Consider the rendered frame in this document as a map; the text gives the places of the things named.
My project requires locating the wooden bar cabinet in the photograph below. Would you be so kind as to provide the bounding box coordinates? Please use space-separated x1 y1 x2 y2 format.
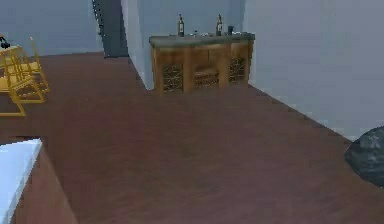
148 32 256 96

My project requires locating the dark wine bottle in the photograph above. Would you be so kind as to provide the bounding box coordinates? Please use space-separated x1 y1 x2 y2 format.
177 13 185 38
215 13 224 37

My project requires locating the dark grey door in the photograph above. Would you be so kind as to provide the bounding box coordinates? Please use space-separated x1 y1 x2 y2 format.
91 0 130 59

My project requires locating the yellow wooden chair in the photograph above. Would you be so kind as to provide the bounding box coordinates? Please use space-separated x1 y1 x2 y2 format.
0 35 52 118

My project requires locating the dark grey round cushion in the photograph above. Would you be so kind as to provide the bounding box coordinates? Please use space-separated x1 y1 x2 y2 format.
344 125 384 188

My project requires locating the white-topped brown counter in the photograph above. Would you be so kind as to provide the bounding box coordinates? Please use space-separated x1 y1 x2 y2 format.
0 138 80 224

